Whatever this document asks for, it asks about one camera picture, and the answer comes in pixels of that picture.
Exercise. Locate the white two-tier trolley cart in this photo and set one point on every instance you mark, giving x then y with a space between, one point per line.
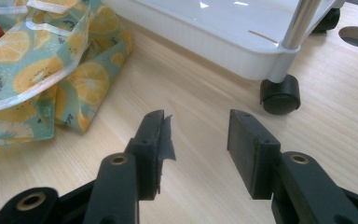
230 28

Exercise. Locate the lemon print fabric bag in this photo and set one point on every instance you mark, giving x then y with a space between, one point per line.
34 68

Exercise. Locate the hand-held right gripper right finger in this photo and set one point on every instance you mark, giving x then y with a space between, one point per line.
254 155

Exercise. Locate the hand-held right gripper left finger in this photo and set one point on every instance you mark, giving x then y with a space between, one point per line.
146 146

